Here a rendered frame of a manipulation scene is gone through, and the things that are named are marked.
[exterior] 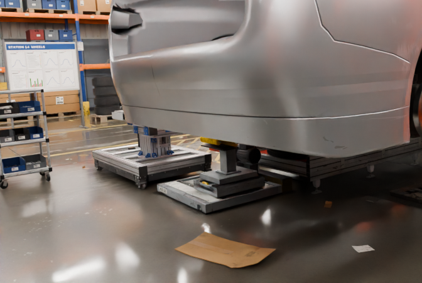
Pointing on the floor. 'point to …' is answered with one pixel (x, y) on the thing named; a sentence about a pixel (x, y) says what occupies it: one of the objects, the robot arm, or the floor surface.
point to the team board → (43, 68)
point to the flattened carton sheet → (224, 251)
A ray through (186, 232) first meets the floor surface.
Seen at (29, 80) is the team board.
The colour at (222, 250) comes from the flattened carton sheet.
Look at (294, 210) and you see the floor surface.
